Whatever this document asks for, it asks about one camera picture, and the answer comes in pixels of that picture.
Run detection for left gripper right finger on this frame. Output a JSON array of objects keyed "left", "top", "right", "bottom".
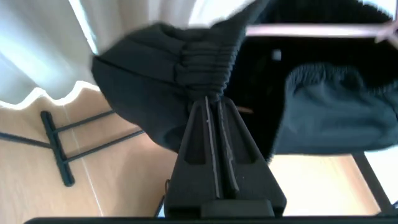
[{"left": 219, "top": 98, "right": 287, "bottom": 216}]

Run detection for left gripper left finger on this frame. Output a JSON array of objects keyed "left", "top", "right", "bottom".
[{"left": 164, "top": 98, "right": 221, "bottom": 217}]

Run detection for black shorts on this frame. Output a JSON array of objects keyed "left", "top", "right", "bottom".
[{"left": 91, "top": 0, "right": 398, "bottom": 162}]

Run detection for pink clothes hanger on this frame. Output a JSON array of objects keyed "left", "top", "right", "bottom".
[{"left": 236, "top": 23, "right": 398, "bottom": 114}]

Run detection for black clothes rack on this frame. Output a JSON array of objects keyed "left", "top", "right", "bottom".
[{"left": 0, "top": 110, "right": 146, "bottom": 187}]

